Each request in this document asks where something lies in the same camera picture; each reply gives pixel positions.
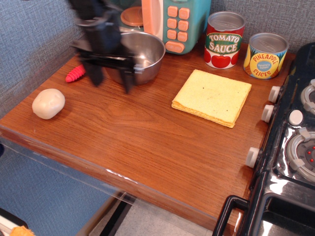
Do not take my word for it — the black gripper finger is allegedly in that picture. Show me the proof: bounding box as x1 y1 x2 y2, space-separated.
119 70 135 94
82 60 104 87

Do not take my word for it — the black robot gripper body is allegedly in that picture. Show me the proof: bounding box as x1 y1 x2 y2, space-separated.
72 17 140 74

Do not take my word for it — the yellow cloth pad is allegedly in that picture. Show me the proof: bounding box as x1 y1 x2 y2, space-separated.
171 69 252 128

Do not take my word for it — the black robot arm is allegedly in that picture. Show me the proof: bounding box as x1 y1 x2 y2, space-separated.
69 0 136 93

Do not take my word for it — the stainless steel pot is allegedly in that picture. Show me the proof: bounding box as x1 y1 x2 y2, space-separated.
104 31 166 87

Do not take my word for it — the orange microwave turntable plate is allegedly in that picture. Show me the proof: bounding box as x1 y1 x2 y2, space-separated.
121 6 143 27

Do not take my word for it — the beige toy potato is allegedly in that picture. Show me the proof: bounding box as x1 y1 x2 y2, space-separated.
32 88 65 119

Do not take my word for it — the teal toy microwave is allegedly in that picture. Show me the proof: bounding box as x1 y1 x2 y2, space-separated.
109 0 211 55

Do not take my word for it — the tomato sauce can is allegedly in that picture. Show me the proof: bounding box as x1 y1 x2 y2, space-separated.
204 11 246 69

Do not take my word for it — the pineapple slices can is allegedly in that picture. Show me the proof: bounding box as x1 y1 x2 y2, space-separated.
243 32 289 80

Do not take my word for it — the grey stove knob middle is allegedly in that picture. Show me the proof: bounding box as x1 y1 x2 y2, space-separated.
261 105 274 123

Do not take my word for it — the grey stove knob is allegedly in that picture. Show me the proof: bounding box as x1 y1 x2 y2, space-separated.
245 147 260 168
261 105 274 123
268 86 281 103

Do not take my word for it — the grey stove knob front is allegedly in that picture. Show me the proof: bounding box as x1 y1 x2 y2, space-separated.
245 147 260 168

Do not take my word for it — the grey stove knob rear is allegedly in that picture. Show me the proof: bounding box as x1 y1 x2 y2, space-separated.
268 86 281 103

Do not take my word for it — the orange fuzzy object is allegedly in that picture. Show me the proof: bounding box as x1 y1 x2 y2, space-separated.
10 226 35 236

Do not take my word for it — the black toy stove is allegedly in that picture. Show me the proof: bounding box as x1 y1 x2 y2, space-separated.
212 42 315 236

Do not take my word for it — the red ribbed pot handle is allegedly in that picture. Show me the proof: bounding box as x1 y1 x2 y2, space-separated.
65 64 86 83

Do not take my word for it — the black oven door handle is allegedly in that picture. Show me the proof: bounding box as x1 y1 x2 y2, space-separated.
213 195 250 236

